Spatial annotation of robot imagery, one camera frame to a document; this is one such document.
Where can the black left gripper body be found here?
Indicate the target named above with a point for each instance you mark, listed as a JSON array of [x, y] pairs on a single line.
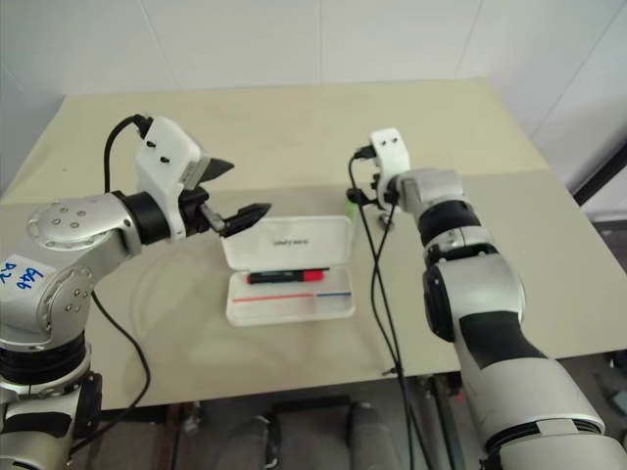
[[193, 215]]

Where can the white plastic pencil case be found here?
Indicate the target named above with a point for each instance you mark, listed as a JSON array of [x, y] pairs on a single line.
[[289, 274]]

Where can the black diagonal bar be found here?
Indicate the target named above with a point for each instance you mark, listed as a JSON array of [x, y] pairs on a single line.
[[605, 171]]

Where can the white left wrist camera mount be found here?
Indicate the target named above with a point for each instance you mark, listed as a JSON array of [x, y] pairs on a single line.
[[164, 147]]

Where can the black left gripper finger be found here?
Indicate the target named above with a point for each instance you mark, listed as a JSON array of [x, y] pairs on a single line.
[[218, 169], [247, 215]]

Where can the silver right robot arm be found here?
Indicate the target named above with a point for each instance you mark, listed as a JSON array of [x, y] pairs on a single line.
[[490, 303]]

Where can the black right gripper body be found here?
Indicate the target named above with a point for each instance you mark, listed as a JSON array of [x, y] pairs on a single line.
[[382, 193]]

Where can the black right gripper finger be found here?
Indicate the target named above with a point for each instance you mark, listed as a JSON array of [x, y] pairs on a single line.
[[360, 196]]

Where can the green marker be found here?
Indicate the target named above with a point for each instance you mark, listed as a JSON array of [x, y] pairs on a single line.
[[350, 208]]

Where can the white label blue writing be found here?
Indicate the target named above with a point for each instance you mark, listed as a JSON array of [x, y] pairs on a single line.
[[22, 279]]

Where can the red and black marker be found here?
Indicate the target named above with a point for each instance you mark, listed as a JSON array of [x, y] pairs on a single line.
[[286, 277]]

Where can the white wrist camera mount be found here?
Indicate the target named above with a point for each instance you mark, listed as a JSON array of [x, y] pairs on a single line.
[[164, 147], [390, 154]]

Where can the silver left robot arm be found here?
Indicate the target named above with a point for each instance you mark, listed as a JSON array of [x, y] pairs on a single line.
[[73, 230]]

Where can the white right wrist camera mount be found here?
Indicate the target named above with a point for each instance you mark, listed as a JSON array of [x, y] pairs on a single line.
[[390, 154]]

